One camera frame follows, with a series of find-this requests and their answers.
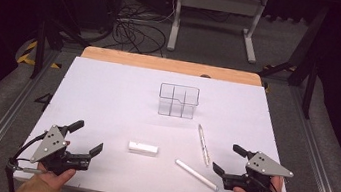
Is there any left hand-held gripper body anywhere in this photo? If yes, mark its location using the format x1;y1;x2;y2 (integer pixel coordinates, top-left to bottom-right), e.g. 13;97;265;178
28;120;96;180

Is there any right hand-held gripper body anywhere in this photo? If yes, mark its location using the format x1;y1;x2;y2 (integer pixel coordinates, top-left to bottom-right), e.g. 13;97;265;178
221;146;297;192

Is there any plain white pen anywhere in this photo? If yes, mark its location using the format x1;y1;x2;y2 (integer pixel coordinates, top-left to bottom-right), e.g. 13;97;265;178
171;158;223;192

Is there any thin white pen with clip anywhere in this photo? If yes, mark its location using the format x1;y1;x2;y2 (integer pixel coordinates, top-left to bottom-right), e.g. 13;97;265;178
192;123;216;167

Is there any clear plastic divided organizer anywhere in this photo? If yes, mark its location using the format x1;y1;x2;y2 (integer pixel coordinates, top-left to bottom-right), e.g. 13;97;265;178
156;82;202;121

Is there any person's left hand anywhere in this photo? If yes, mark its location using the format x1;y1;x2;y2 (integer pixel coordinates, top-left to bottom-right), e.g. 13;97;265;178
33;161;78;192

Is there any white board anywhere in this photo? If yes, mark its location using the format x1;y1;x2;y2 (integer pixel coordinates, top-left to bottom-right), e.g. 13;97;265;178
12;49;311;192

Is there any black tape floor mark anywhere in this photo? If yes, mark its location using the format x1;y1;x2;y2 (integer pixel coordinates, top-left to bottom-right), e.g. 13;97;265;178
32;90;54;113

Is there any white rectangular eraser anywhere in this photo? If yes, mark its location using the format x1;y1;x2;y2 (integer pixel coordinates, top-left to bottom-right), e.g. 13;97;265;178
126;140;161;158

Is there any black metal stand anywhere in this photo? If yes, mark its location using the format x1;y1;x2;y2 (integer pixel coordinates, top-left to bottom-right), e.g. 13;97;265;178
27;16;93;87
251;0;330;121

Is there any yellow black hazard tape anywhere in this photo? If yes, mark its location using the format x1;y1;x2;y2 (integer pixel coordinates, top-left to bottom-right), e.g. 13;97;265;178
15;37;66;71

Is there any wooden table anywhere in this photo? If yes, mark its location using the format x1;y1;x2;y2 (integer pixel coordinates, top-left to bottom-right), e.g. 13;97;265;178
79;44;265;88

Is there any white metal stand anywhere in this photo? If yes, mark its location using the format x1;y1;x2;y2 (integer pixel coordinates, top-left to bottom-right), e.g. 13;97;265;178
166;0;270;66

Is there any left hand-held gripper black cable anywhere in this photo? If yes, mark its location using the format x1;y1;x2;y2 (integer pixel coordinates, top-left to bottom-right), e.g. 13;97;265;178
2;125;54;192

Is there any tangle of black floor cables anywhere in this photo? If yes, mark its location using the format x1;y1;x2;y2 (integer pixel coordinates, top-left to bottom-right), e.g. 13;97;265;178
109;0;173;59

